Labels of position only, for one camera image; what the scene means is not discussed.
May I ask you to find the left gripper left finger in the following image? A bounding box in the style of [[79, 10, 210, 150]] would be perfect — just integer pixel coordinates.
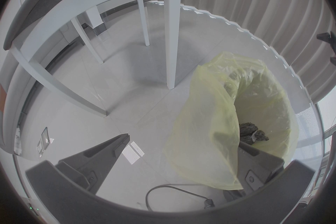
[[56, 133, 131, 193]]

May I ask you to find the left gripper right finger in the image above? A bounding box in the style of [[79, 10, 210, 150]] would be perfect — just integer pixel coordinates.
[[237, 140, 285, 197]]

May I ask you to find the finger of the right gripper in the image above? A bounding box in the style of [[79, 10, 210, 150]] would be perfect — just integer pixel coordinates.
[[316, 31, 336, 45]]

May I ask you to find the yellow plastic bag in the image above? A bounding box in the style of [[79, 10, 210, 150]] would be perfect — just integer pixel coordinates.
[[163, 51, 300, 190]]

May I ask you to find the white trash bin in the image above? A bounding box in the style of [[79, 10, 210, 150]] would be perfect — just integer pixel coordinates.
[[195, 59, 300, 166]]

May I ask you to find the crumpled black plastic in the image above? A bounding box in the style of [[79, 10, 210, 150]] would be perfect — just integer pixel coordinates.
[[238, 121, 270, 144]]

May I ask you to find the window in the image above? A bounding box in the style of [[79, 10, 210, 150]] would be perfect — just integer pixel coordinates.
[[316, 101, 336, 163]]

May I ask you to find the pale grey sofa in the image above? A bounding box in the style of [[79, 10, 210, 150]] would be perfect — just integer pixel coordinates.
[[0, 55, 34, 155]]

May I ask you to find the black cable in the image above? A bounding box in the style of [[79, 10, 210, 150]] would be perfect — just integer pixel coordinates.
[[145, 185, 215, 211]]

